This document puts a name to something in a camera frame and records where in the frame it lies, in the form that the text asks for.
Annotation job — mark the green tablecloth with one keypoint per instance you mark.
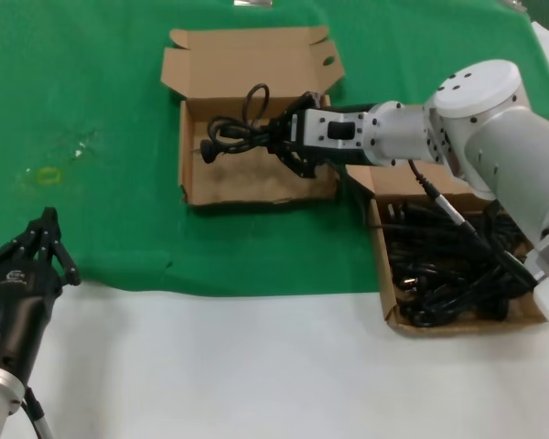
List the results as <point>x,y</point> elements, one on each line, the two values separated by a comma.
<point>96,91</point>

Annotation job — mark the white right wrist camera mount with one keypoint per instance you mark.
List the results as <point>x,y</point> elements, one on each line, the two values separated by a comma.
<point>315,132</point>

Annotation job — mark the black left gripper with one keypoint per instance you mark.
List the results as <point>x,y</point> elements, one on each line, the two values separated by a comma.
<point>23,297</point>

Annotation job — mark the open cardboard box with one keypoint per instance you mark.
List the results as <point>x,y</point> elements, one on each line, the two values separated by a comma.
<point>393,183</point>

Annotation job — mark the white paper scrap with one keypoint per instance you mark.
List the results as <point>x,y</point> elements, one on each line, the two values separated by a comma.
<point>78,153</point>

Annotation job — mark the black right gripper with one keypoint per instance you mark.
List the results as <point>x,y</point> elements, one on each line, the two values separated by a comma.
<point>281,135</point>

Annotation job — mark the grey metal object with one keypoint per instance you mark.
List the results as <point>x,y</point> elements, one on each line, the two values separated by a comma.
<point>514,3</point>

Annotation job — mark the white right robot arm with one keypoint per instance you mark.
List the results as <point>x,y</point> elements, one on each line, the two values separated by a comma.
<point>485,123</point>

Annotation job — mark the silver metal object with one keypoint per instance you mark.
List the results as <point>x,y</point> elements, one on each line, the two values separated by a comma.
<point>251,3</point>

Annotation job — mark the cardboard box with torn rim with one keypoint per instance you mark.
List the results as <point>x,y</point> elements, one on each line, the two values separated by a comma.
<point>238,185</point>

